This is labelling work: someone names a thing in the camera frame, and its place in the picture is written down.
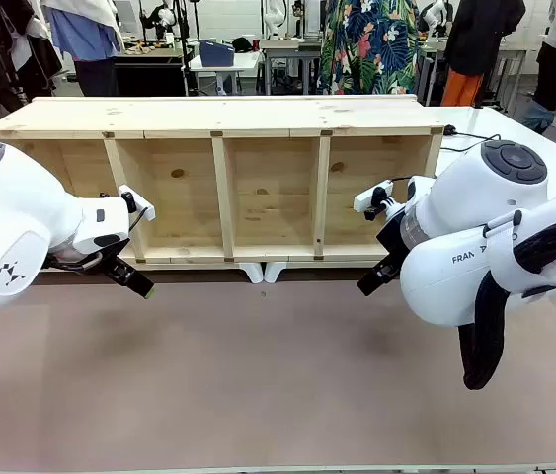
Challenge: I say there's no long wooden compartment shelf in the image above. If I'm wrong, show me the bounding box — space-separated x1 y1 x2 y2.
0 94 445 271

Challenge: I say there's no white background table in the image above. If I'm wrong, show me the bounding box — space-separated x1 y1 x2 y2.
188 50 265 96

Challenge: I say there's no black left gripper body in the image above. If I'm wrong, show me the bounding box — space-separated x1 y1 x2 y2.
90 245 138 285

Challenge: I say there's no person in blue shirt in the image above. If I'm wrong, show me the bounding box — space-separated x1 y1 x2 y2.
40 0 126 98

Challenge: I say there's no person in orange trousers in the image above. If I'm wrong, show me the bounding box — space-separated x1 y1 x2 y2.
439 0 526 108

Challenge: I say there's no grey background table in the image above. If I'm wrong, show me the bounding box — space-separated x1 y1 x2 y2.
259 38 324 96

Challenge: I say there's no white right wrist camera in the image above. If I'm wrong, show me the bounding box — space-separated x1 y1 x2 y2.
354 181 394 212

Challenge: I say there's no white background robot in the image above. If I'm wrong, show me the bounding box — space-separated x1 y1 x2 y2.
263 0 289 40

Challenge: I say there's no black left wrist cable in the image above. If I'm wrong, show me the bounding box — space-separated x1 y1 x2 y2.
41 248 107 273

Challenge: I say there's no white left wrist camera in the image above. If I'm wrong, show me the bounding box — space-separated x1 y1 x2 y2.
118 185 156 222

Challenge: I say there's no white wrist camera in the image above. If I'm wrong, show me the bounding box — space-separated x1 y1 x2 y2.
118 185 156 222
354 181 394 212

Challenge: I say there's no thin black power cable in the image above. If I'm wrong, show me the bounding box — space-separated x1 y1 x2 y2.
440 124 502 152

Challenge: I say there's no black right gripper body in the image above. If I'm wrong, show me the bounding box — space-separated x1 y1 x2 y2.
377 216 410 272

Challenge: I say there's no black tripod stand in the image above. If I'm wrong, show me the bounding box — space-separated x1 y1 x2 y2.
172 0 200 97

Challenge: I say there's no person in dark jacket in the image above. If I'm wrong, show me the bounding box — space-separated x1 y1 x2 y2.
0 0 65 101

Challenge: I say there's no blue box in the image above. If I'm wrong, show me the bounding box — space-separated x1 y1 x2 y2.
199 39 236 69

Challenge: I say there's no person in floral shirt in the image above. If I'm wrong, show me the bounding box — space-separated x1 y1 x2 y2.
317 0 430 96

